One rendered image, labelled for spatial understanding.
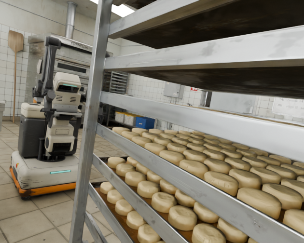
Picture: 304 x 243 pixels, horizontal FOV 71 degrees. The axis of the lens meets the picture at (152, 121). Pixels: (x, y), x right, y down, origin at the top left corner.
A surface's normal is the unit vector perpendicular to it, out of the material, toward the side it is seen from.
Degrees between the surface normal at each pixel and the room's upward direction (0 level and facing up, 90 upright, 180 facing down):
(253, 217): 90
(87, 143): 90
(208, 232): 0
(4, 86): 90
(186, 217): 0
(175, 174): 90
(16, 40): 82
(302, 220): 0
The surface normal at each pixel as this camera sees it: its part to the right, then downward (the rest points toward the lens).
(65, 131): 0.62, 0.33
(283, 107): -0.65, -0.01
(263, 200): 0.15, -0.98
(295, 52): -0.82, -0.07
